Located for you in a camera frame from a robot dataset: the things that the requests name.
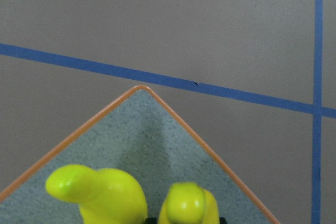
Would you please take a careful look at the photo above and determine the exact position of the grey square plate orange rim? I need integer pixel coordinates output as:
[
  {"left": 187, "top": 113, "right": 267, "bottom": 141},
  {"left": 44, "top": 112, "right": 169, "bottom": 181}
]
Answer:
[{"left": 1, "top": 86, "right": 277, "bottom": 223}]

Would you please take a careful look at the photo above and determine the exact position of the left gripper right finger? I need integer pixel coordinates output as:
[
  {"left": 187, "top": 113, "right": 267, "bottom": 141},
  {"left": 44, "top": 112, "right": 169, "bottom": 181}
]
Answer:
[{"left": 219, "top": 217, "right": 227, "bottom": 224}]

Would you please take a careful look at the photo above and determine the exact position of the yellow banana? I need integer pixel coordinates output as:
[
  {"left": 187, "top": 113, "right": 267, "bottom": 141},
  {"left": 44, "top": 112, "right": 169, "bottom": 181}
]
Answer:
[
  {"left": 157, "top": 182, "right": 220, "bottom": 223},
  {"left": 45, "top": 164, "right": 148, "bottom": 223}
]

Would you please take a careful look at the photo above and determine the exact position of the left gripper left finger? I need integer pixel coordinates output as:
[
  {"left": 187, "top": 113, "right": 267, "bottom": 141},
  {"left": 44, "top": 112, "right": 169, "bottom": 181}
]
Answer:
[{"left": 144, "top": 217, "right": 158, "bottom": 224}]

